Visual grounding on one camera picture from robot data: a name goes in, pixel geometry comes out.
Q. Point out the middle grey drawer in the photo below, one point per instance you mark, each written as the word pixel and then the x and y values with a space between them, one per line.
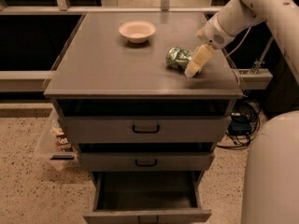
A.
pixel 142 157

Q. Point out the grey drawer cabinet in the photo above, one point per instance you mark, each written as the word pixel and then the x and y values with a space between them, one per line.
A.
pixel 104 74

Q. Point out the metal diagonal rod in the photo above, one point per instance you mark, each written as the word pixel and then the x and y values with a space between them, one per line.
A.
pixel 257 64

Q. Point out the green crushed can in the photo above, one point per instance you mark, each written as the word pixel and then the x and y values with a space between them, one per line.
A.
pixel 178 58

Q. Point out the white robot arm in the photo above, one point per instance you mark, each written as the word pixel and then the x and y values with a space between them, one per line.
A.
pixel 271 183

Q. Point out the snack packet in bin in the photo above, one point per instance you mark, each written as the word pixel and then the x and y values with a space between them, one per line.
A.
pixel 62 142

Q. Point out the white bowl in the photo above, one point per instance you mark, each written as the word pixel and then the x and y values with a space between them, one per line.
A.
pixel 137 31

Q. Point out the dark cabinet at right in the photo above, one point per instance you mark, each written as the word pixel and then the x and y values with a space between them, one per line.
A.
pixel 282 93

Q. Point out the top grey drawer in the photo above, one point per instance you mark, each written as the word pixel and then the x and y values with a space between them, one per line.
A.
pixel 144 129

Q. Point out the bottom grey drawer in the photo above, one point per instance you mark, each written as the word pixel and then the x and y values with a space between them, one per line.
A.
pixel 147 198

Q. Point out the blue box on floor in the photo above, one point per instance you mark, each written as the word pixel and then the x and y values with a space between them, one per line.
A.
pixel 240 125

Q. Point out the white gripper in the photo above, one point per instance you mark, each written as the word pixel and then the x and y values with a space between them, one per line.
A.
pixel 212 33

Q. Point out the clear plastic storage bin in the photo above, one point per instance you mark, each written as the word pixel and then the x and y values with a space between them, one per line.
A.
pixel 47 150

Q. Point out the grey drawer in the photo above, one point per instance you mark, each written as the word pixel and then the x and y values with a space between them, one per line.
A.
pixel 142 157
pixel 144 129
pixel 147 198

